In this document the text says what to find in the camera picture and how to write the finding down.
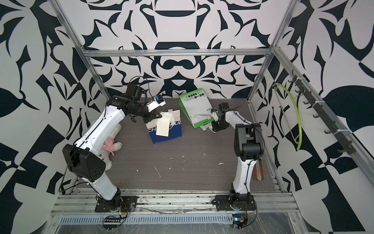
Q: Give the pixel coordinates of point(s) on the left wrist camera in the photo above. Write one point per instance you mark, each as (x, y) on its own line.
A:
(156, 102)

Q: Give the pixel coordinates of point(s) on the black wall hook rail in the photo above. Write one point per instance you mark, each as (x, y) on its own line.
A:
(324, 112)

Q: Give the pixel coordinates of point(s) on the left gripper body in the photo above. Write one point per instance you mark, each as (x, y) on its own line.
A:
(143, 112)

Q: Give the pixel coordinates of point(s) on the white paper receipt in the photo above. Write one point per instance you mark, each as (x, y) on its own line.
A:
(163, 124)

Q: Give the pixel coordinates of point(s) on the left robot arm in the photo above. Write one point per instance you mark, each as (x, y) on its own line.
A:
(82, 157)

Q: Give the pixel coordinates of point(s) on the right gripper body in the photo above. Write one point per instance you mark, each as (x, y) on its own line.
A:
(218, 125)

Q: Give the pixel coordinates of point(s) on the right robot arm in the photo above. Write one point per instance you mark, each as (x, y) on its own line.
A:
(249, 144)

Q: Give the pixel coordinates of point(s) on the plaid pouch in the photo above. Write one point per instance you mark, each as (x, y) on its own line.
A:
(258, 171)

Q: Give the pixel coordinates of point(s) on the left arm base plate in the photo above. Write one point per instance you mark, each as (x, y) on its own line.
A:
(117, 204)

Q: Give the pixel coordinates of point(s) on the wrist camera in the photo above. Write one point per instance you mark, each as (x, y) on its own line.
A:
(215, 114)
(156, 102)

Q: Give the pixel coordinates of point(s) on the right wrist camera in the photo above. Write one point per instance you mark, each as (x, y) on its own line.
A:
(215, 114)

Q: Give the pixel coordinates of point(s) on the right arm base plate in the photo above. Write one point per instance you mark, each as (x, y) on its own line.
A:
(234, 202)

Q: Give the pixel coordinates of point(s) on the green white tea bag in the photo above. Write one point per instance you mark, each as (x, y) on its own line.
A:
(197, 108)

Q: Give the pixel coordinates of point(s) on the blue paper bag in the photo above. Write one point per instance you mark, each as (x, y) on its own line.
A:
(175, 128)

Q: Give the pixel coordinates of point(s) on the white teddy bear pink shirt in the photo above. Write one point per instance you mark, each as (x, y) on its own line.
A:
(109, 147)

